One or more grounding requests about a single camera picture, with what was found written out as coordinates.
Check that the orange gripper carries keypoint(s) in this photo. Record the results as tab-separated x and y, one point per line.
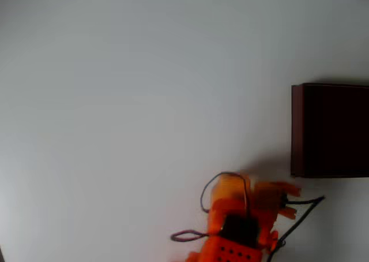
267	198

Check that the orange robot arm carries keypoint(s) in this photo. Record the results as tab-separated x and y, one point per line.
233	244

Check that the dark brown box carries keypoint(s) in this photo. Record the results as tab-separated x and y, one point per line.
331	129

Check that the light orange camera mount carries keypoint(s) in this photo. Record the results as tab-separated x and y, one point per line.
268	198

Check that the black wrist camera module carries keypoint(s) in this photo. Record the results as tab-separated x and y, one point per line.
284	201

